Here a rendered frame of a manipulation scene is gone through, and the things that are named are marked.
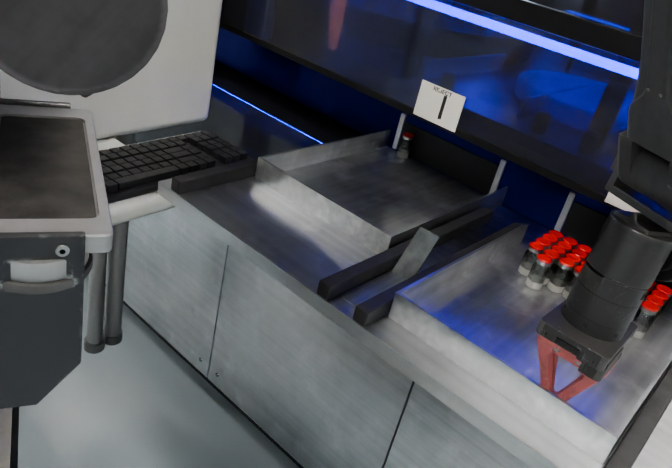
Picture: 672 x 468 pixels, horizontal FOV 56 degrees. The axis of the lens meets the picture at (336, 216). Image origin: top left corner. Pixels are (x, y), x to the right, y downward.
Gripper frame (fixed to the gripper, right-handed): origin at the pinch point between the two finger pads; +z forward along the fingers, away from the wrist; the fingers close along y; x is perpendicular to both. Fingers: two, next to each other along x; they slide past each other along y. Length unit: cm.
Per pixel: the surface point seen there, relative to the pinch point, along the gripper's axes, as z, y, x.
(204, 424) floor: 88, 39, 76
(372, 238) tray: 0.1, 9.3, 29.9
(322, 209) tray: 0.4, 9.4, 39.2
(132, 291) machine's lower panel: 73, 43, 118
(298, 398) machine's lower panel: 61, 41, 52
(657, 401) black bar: -0.6, 10.5, -7.9
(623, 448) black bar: 0.4, 0.2, -7.5
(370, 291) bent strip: 2.4, 1.5, 23.5
